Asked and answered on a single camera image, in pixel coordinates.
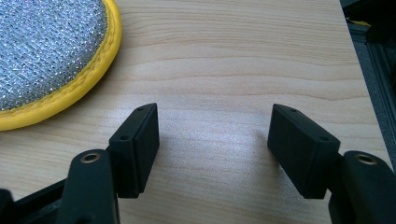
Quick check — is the dark metal frame rail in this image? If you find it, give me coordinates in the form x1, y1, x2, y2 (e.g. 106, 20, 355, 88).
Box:
339, 0, 396, 173

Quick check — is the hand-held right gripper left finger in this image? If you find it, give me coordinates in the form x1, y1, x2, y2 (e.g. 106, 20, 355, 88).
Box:
55, 103, 161, 224

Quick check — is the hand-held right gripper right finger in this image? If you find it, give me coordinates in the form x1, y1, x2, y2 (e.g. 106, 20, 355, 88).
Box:
266, 103, 396, 224

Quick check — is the round silver yellow-rimmed scouring pad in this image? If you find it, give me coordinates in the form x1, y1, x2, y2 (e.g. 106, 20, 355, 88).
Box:
0, 0, 122, 132

